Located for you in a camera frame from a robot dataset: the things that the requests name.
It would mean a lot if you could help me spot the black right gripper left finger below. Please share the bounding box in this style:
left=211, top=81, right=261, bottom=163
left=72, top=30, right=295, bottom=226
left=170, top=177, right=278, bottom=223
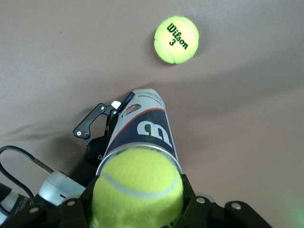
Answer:
left=4, top=178, right=95, bottom=228

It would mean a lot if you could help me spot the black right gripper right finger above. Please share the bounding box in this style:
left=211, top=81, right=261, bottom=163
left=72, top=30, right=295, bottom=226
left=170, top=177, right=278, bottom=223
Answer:
left=175, top=174, right=271, bottom=228

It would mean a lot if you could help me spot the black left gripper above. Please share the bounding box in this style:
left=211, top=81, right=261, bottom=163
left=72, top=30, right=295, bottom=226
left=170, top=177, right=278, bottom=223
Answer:
left=68, top=92, right=136, bottom=188

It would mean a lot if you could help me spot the Wilson tennis ball can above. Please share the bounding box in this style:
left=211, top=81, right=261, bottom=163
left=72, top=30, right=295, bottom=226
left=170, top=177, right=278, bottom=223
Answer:
left=96, top=88, right=183, bottom=178

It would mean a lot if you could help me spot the yellow tennis ball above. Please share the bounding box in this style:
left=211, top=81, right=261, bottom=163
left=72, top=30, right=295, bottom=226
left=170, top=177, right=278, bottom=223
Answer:
left=153, top=15, right=200, bottom=65
left=91, top=148, right=185, bottom=228

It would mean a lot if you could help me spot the brown table cover mat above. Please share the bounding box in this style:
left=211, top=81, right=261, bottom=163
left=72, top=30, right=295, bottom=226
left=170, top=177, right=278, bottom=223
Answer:
left=0, top=0, right=304, bottom=228

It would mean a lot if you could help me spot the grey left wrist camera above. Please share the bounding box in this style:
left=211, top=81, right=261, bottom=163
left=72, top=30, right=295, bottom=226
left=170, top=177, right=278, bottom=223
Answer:
left=38, top=171, right=86, bottom=207

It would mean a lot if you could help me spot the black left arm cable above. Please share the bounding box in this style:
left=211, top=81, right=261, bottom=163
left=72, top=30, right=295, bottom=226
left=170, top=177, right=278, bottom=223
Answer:
left=0, top=145, right=57, bottom=205

